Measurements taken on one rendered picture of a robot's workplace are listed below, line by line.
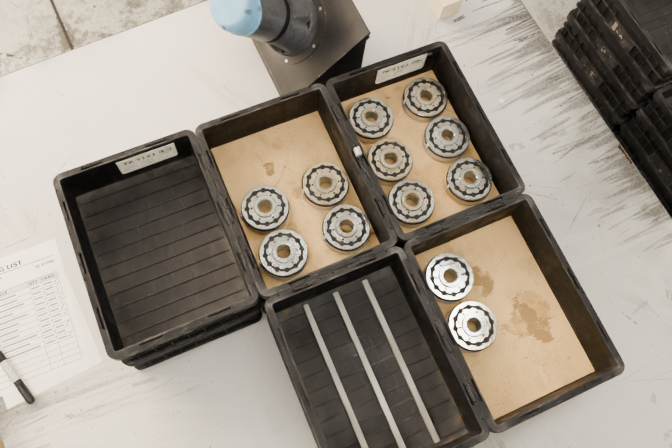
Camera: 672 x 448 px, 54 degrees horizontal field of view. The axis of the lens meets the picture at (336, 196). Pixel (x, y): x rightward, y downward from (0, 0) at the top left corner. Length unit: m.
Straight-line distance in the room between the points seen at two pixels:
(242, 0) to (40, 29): 1.46
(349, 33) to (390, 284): 0.58
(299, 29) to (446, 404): 0.89
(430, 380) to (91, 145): 0.97
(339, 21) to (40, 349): 0.99
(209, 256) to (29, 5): 1.69
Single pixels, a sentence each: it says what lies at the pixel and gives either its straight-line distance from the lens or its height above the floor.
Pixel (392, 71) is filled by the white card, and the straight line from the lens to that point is 1.55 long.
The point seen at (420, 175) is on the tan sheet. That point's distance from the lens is 1.52.
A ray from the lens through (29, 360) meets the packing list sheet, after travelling 1.62.
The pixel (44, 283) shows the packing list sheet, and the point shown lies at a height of 0.70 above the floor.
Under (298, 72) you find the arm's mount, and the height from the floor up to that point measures 0.80.
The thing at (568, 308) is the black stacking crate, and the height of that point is 0.86.
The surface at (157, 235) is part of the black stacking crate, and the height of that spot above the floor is 0.83.
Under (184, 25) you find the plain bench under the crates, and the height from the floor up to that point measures 0.70.
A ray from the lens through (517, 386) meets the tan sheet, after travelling 1.46.
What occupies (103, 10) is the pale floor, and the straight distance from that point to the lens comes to 2.81.
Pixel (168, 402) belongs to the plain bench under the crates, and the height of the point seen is 0.70.
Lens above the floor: 2.21
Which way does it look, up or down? 69 degrees down
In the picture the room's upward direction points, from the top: 10 degrees clockwise
